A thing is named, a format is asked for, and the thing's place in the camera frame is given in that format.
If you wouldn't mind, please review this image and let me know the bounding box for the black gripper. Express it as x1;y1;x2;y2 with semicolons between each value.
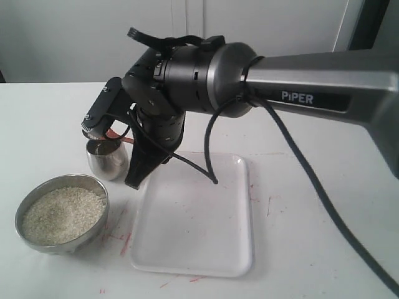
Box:
124;107;186;189

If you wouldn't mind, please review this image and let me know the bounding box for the brown wooden spoon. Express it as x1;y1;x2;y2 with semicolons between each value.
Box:
82;127;134;144

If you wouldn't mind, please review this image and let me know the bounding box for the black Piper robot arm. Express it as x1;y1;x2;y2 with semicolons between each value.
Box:
122;29;398;188

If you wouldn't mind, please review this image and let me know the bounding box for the small steel cup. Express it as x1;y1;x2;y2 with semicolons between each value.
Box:
86;140;129;181

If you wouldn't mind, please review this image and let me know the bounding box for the large steel rice bowl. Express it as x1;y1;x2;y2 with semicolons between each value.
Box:
14;174;110;255

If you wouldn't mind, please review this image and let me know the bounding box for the white granular powder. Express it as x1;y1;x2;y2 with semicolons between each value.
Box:
22;187;105;246

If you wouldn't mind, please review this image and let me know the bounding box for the white plastic tray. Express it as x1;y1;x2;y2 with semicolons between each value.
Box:
130;153;252;278

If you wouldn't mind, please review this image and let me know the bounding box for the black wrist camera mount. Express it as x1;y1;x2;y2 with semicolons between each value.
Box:
81;77;133;138

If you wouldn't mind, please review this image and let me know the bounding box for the black cable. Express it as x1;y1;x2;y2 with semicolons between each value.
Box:
168;96;399;293

